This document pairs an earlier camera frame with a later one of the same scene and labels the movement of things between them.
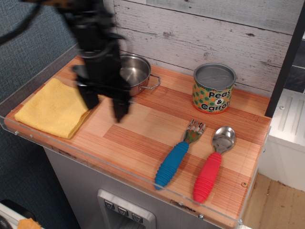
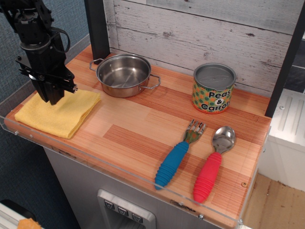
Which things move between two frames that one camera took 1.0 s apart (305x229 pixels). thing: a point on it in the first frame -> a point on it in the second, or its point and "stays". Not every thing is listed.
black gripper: (101, 67) -> (45, 64)
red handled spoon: (209, 171) stays
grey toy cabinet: (101, 199) stays
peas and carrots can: (213, 87) stays
